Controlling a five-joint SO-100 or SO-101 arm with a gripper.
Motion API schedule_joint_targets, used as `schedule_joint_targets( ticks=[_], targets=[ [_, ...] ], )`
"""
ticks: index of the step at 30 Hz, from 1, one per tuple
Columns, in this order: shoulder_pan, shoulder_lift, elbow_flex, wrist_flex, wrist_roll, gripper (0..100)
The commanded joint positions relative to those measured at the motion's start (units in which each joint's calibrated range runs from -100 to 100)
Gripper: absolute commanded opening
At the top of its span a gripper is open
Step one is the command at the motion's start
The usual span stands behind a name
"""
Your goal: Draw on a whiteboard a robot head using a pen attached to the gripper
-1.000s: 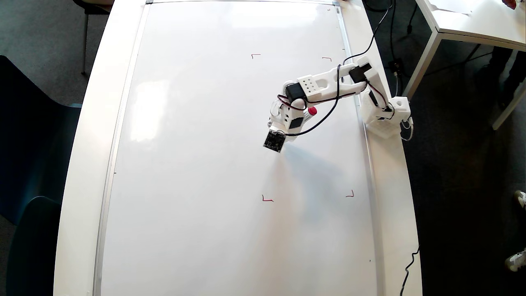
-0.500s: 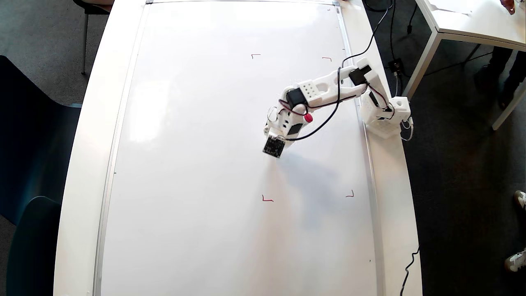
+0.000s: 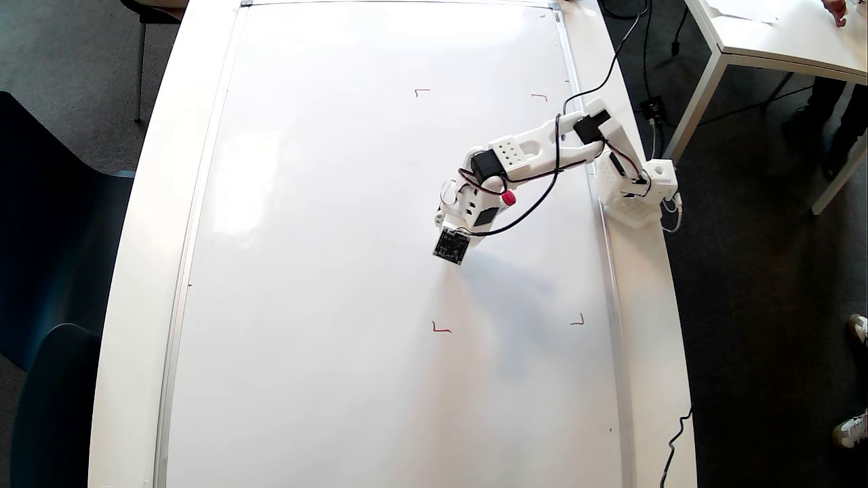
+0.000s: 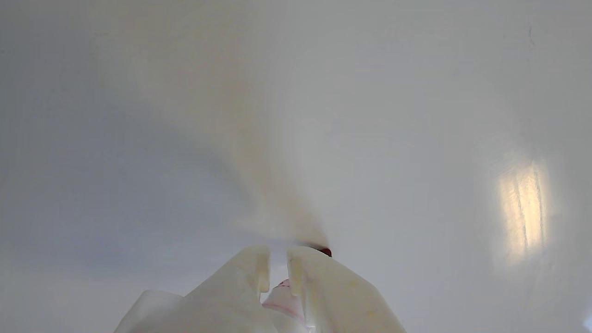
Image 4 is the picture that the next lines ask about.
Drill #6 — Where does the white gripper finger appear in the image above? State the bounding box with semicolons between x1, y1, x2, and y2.
286;246;408;333
113;245;278;333

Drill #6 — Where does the red whiteboard marker pen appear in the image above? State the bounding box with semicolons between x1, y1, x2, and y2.
261;247;333;333

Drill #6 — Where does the large white whiteboard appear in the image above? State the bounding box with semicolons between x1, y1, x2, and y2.
0;0;592;333

